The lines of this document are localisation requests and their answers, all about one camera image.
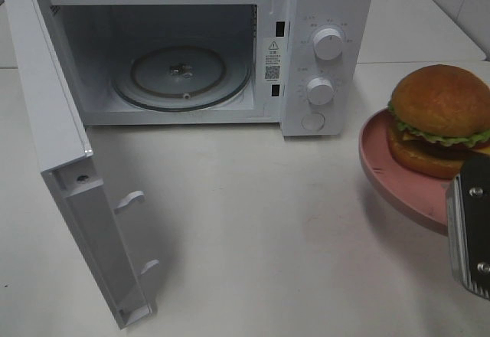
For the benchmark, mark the glass microwave turntable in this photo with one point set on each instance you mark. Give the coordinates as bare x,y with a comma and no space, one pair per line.
183,74

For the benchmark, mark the white microwave door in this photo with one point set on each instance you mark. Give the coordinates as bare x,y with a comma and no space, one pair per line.
65,157

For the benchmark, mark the white microwave oven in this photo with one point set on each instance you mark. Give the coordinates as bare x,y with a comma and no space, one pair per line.
99,104

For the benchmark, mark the round white door button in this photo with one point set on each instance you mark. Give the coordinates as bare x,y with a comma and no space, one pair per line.
313,122

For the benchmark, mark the pink round plate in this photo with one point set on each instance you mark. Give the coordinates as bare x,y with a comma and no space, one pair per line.
419,197

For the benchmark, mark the burger with lettuce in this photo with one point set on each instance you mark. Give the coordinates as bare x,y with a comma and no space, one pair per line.
439,118

